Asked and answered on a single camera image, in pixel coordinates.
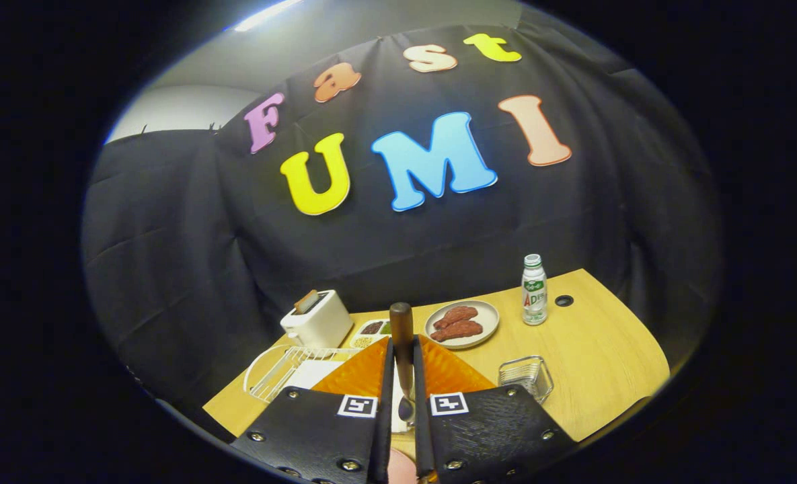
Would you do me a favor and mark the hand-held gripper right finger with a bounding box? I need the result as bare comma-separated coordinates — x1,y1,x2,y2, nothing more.
412,334,577,484

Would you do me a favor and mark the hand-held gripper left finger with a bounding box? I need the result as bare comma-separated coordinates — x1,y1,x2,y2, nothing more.
230,336,395,484

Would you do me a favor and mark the white dish rack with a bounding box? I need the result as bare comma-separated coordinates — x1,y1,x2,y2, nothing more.
243,345,365,404

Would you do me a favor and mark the metal wire basket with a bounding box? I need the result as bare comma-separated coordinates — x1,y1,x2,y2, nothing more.
498,356,554,404

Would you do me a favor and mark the pink plate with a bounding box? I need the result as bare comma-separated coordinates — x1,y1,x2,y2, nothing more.
386,447,419,484

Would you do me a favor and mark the wooden handle spoon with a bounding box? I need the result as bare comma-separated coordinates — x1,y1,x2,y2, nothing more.
389,302,418,426

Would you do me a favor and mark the beige plate with meat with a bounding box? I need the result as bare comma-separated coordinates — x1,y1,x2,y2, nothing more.
424,300,500,350

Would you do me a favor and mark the red meat slice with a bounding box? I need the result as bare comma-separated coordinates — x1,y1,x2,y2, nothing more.
432,306,480,330
430,320,484,342

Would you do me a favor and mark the white toaster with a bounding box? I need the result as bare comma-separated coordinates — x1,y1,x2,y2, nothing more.
280,290,354,349

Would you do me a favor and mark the small divided food tray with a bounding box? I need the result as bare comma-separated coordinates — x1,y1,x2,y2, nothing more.
350,319,393,349

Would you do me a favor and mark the white bottle green label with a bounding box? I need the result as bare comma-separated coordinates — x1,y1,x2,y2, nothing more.
521,254,547,326

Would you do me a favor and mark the black backdrop cloth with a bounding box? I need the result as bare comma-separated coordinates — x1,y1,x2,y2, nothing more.
81,24,725,404

